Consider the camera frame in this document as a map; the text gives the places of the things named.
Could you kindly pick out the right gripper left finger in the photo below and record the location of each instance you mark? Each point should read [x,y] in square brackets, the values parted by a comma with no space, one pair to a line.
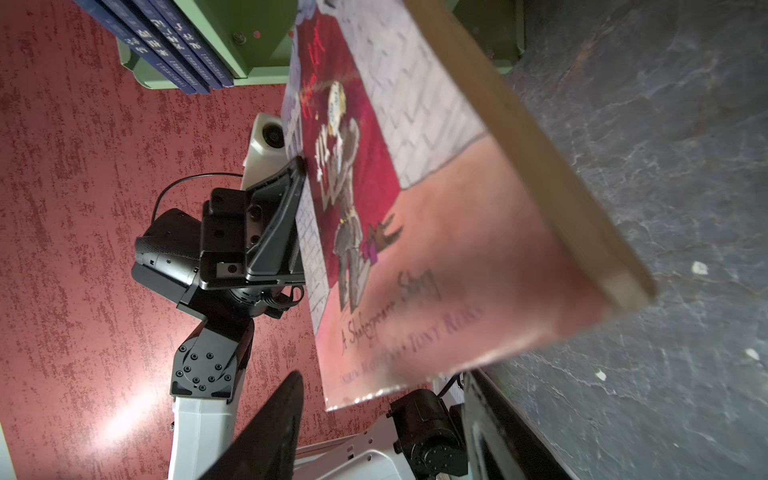
[266,448]

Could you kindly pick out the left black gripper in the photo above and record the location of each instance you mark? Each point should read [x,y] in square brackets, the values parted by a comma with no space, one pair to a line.
[249,238]

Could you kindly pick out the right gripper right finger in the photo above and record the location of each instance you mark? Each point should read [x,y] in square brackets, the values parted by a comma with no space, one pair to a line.
[500,443]

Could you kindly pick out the green wooden two-tier shelf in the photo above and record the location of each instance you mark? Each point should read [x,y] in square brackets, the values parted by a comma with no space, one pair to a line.
[254,38]

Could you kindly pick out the red magazine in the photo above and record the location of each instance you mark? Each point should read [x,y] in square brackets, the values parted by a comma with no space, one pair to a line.
[440,228]

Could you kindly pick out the blue book Guiguzi yellow label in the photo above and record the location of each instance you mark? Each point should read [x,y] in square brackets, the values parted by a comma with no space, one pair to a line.
[123,32]

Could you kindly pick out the blue book Yijing yellow label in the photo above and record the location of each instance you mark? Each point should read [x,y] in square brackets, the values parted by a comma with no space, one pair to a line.
[195,41]

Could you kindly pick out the blue book Xiaolin Guangji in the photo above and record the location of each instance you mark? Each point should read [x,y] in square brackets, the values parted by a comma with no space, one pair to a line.
[133,16]

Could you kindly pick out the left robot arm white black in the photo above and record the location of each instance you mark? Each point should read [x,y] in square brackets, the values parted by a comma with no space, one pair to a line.
[419,437]

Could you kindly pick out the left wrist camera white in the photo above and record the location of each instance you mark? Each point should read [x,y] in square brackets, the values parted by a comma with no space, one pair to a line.
[266,155]

